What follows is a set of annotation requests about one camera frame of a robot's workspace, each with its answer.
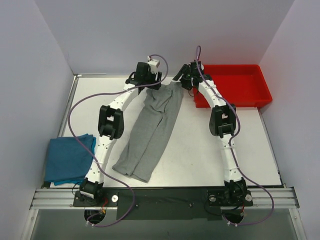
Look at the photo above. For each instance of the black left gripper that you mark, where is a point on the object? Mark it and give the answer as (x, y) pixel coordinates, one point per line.
(152, 83)

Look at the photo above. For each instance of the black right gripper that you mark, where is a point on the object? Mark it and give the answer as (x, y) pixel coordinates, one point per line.
(186, 75)

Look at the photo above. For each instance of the grey t shirt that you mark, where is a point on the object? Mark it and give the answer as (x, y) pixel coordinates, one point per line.
(151, 132)

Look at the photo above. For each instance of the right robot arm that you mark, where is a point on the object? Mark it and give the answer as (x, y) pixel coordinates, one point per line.
(222, 124)

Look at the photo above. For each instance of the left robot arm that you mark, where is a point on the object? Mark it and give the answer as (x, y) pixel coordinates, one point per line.
(111, 124)

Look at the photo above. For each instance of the red plastic bin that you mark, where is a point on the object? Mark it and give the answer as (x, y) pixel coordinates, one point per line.
(241, 84)

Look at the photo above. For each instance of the folded blue t shirt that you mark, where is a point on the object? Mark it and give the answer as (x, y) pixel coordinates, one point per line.
(67, 161)

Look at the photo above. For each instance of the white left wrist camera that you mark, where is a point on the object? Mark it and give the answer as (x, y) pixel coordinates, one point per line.
(154, 64)

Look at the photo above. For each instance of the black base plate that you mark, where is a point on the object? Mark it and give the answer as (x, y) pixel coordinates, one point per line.
(168, 203)

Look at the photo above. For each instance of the aluminium front rail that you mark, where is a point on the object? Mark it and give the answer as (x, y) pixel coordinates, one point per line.
(56, 199)

